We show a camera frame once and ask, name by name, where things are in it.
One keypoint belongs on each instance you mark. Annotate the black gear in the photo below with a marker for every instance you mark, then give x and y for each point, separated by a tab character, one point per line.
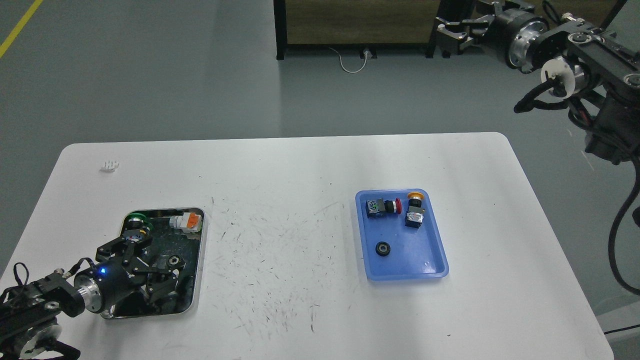
383	248
173	261

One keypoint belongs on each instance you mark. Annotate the orange white switch module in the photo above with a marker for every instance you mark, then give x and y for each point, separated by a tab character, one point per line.
187	223

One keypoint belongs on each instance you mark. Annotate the yellow push button switch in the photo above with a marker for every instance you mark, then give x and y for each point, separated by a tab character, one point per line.
415	213

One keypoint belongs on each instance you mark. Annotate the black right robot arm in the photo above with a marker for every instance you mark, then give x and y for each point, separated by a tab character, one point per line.
583	69

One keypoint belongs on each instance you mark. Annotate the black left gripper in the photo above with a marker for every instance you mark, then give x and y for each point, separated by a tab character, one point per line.
122	282

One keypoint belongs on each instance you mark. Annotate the metal tray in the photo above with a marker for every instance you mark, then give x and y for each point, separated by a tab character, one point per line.
169	241

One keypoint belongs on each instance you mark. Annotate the green push button switch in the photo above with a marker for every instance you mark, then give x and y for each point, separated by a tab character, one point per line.
137	228

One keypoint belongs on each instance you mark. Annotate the small white plastic piece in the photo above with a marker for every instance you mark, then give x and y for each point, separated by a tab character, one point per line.
109	167

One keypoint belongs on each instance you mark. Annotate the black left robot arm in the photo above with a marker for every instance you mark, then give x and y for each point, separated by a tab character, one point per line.
29	314

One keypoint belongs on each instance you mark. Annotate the red push button switch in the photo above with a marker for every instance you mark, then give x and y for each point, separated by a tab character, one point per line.
376	208

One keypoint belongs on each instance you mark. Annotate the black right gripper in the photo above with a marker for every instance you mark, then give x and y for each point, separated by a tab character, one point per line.
507	29

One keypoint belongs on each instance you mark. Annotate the blue plastic tray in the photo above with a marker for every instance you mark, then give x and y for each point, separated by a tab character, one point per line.
416	253

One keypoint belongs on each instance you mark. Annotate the left wooden cabinet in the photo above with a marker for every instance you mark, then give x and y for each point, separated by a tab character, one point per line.
352	23

